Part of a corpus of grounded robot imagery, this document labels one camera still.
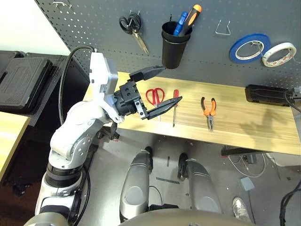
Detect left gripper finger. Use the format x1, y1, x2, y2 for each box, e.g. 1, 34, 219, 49
143, 96, 183, 121
128, 65, 166, 82

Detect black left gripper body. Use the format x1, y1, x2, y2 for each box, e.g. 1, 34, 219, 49
113, 79, 148, 120

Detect red handled scissors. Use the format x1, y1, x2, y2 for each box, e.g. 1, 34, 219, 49
145, 88, 166, 122

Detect red handled screwdriver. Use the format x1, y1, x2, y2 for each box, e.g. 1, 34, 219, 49
173, 89, 179, 128

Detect orange and black pliers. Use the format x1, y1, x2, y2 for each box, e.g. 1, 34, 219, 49
200, 96, 217, 133

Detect dark grey metal pegboard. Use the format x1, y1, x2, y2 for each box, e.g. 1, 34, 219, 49
34, 0, 301, 90

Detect black plastic cup holder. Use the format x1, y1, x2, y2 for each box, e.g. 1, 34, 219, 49
161, 21, 193, 70

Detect black table leg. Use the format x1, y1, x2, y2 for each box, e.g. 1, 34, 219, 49
110, 122, 120, 142

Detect orange and black screwdriver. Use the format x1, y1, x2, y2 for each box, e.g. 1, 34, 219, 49
178, 4, 203, 37

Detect long grey floor tape strip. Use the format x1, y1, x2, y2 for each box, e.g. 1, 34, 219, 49
156, 177, 180, 185

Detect blue tape roll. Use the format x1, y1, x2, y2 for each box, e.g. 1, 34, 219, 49
229, 32, 271, 64

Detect silver right robot leg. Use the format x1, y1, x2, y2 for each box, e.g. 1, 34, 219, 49
178, 153, 223, 214

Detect dark floor socket box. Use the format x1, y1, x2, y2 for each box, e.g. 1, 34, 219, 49
243, 154, 257, 164

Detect black plastic case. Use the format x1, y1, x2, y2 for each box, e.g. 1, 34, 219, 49
245, 84, 296, 107

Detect black equipment cabinet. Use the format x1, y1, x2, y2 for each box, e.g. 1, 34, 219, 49
0, 50, 95, 196

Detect black ribbed hard case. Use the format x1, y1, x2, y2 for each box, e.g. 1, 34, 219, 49
0, 57, 54, 115

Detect silver double peg hook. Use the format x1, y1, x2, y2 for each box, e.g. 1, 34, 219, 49
53, 1, 72, 9

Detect grey floor pedal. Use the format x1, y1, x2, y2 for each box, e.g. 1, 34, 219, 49
239, 177, 255, 192

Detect grey robot torso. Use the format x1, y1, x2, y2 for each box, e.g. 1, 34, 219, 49
119, 208, 253, 226

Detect light wood side table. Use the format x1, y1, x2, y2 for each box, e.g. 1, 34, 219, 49
0, 112, 31, 182

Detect white sneaker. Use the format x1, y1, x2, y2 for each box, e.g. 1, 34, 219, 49
232, 197, 253, 224

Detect white tape roll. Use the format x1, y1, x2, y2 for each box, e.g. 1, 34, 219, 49
261, 42, 297, 68

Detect black handled scissors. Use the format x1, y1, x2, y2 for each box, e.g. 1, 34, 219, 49
119, 10, 151, 55

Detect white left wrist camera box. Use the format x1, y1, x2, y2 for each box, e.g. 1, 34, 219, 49
90, 52, 119, 95

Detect blue handled screwdriver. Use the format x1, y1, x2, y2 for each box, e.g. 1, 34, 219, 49
173, 11, 189, 36

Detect black left camera cable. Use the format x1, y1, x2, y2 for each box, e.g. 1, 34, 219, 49
58, 45, 97, 125

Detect black camera cable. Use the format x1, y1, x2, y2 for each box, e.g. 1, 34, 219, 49
284, 90, 301, 111
58, 45, 97, 125

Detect silver wire hook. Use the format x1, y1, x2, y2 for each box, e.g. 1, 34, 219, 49
215, 19, 231, 36

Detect black right camera cable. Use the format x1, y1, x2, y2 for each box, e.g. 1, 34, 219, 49
284, 90, 301, 111

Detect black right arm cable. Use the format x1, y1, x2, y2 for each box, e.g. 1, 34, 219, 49
279, 186, 301, 226

